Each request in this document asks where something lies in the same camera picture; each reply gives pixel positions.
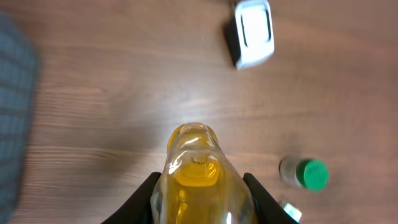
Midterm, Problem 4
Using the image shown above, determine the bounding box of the green lid jar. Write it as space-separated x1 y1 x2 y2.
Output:
279 156 329 192

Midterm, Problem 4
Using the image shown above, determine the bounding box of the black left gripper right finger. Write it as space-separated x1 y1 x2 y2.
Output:
243 172 298 224

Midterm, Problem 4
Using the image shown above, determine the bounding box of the teal tissue pack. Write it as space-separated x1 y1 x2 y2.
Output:
280 201 302 223

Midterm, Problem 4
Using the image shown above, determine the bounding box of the yellow dish soap bottle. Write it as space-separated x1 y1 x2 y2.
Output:
150 123 258 224

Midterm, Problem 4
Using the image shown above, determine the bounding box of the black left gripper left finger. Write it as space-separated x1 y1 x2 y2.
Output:
101 172 161 224

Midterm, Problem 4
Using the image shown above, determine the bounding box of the white barcode scanner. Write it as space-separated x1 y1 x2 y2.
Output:
224 0 275 70

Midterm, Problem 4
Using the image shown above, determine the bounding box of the dark grey plastic basket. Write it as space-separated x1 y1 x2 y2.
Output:
1 12 40 223

